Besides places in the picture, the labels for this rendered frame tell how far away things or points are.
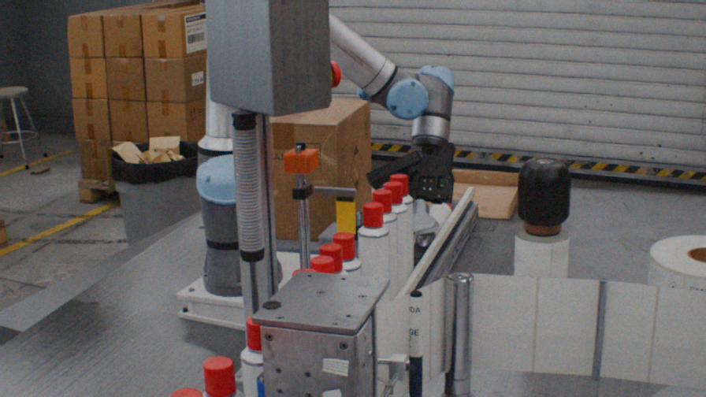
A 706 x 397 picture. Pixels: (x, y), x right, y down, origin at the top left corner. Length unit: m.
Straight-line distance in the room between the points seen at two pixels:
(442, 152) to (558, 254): 0.46
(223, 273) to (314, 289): 0.68
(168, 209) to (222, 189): 2.30
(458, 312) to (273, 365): 0.36
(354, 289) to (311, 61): 0.35
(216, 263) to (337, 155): 0.44
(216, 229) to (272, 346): 0.73
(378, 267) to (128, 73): 3.88
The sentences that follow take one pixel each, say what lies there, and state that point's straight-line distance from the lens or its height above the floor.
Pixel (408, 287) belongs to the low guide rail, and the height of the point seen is 0.91.
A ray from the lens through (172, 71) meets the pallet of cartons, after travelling 5.04.
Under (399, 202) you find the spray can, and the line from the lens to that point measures 1.58.
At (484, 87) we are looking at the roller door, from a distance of 5.84.
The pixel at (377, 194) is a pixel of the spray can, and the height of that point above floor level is 1.08.
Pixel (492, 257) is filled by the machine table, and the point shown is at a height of 0.83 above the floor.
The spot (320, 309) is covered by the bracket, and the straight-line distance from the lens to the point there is 0.92.
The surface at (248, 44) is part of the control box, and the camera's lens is 1.19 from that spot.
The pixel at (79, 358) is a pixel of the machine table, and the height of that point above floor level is 0.83.
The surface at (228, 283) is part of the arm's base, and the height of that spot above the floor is 0.91.
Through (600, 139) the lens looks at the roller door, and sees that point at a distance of 5.71.
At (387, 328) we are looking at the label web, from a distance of 1.15.
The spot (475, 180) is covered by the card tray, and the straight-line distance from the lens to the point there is 2.51.
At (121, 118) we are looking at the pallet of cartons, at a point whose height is 0.54.
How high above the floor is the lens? 1.51
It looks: 17 degrees down
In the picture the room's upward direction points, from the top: 1 degrees counter-clockwise
